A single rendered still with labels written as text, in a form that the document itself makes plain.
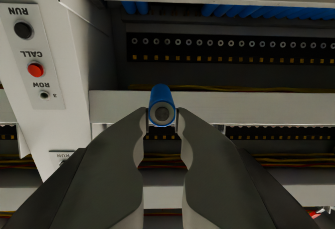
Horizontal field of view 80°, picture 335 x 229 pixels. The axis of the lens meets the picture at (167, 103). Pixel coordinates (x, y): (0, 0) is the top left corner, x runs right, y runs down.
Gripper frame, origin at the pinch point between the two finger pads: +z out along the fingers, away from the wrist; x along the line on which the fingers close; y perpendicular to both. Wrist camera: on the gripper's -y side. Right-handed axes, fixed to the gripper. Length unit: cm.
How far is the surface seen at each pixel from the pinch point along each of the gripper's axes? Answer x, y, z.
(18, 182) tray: -30.1, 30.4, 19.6
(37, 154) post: -17.9, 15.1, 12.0
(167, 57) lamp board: 1.4, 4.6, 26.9
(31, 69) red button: -14.5, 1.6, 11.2
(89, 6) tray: -9.2, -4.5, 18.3
